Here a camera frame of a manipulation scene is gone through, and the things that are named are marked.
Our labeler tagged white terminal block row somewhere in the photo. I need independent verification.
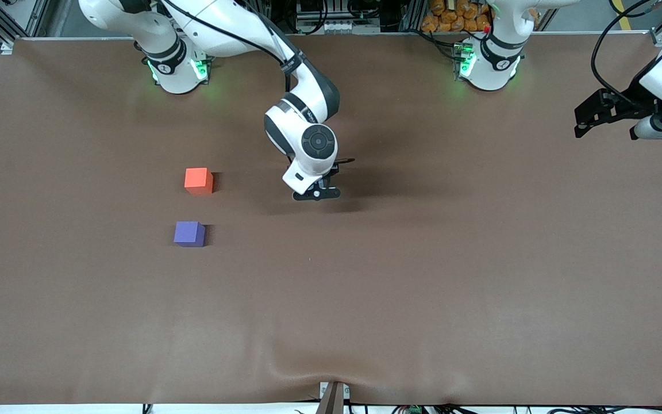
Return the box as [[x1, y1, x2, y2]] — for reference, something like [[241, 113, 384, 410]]
[[297, 20, 356, 35]]

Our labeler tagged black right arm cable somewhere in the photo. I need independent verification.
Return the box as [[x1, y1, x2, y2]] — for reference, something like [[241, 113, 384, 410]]
[[157, 0, 304, 78]]

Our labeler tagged purple foam block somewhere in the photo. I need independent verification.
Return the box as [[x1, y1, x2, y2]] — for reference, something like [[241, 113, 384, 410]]
[[174, 221, 206, 248]]

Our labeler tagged orange foam block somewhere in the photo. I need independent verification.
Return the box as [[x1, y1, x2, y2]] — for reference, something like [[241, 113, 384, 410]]
[[184, 167, 214, 196]]

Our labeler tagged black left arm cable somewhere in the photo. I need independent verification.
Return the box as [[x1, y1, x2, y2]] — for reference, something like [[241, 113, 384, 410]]
[[591, 0, 662, 99]]

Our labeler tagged bag of orange fruits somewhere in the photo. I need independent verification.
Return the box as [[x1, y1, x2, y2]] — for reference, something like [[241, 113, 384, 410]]
[[421, 0, 494, 33]]

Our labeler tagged brown table cover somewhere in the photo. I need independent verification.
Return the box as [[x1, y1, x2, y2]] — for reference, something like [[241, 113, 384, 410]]
[[0, 32, 662, 407]]

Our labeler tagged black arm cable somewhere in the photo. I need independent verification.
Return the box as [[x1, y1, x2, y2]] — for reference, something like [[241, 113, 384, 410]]
[[591, 0, 662, 99], [157, 0, 304, 78]]

